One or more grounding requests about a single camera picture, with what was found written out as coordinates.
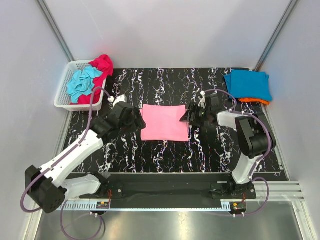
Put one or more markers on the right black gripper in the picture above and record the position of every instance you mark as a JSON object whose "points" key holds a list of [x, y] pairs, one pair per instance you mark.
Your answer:
{"points": [[194, 114]]}

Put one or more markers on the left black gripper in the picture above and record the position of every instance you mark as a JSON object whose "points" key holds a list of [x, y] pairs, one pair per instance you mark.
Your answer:
{"points": [[135, 118]]}

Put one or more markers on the pink t shirt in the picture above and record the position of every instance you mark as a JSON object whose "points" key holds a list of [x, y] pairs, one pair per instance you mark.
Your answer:
{"points": [[163, 123]]}

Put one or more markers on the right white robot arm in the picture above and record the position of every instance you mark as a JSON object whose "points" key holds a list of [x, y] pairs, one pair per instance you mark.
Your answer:
{"points": [[254, 134]]}

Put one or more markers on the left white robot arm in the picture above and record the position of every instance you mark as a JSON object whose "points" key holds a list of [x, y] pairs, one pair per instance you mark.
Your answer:
{"points": [[49, 186]]}

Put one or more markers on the light blue t shirt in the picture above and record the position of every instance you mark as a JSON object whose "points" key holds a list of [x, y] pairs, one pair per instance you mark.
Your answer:
{"points": [[82, 83]]}

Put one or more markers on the folded teal t shirt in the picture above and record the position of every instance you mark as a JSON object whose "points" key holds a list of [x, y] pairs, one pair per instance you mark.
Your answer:
{"points": [[248, 84]]}

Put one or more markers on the red t shirt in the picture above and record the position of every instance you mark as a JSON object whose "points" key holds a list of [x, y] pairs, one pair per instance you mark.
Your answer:
{"points": [[105, 65]]}

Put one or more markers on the white plastic basket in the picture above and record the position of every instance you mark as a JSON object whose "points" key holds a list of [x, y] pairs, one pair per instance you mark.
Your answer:
{"points": [[63, 100]]}

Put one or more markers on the folded orange t shirt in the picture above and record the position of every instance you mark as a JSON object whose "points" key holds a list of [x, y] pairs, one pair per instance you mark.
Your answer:
{"points": [[254, 100]]}

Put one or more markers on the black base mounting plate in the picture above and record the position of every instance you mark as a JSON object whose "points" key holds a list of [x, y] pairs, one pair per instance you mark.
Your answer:
{"points": [[165, 191]]}

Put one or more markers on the white slotted cable duct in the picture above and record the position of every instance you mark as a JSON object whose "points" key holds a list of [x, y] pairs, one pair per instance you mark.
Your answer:
{"points": [[96, 206]]}

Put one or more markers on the aluminium frame rail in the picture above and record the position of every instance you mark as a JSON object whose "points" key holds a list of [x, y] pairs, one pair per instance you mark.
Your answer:
{"points": [[280, 191]]}

